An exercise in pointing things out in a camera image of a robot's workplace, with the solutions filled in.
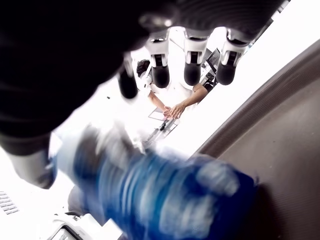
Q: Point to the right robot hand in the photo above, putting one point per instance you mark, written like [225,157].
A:
[62,62]

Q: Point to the blue Oreo package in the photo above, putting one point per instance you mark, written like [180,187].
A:
[162,190]

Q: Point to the papers on white table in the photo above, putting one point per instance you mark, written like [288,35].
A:
[157,114]

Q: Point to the seated person white shirt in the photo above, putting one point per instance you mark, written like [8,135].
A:
[172,97]

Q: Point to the black computer monitor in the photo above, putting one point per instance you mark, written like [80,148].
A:
[212,58]

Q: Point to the round dark brown tray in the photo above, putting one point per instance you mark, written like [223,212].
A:
[275,150]

